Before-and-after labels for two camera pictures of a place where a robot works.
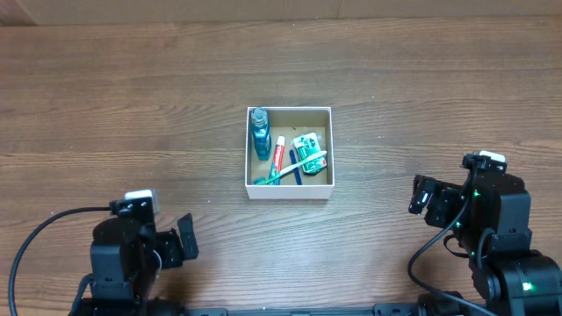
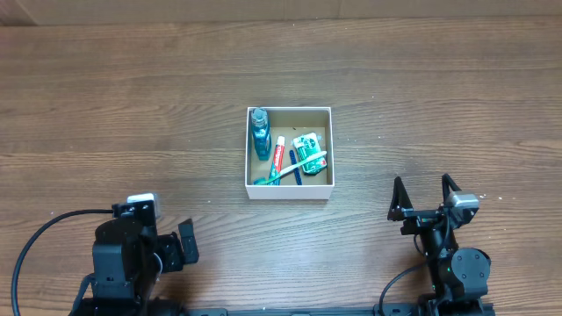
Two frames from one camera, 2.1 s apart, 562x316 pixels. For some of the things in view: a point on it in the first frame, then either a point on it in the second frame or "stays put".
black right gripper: x=444 y=199 → x=402 y=210
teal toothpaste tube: x=277 y=161 stays put
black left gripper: x=174 y=254 stays put
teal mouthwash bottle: x=262 y=132 stays put
